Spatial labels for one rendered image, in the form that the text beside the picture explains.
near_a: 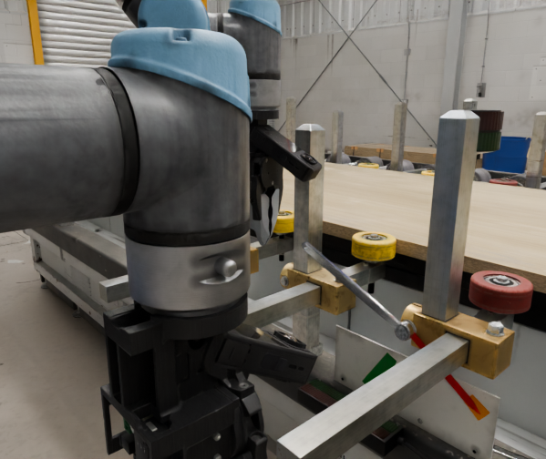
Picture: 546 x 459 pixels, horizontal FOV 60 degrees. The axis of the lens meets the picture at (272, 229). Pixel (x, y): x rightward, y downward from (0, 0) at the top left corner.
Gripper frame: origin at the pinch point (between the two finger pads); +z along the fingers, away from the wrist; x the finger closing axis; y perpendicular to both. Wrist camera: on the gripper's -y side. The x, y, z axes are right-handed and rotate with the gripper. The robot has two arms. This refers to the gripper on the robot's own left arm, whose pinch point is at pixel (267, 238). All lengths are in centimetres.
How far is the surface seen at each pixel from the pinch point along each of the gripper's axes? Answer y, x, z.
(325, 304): -9.4, -2.5, 10.7
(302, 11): 398, -902, -200
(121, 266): 62, -28, 24
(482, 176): -22, -158, 10
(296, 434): -19.6, 31.4, 7.6
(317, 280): -7.6, -3.3, 7.0
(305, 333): -5.0, -5.0, 18.2
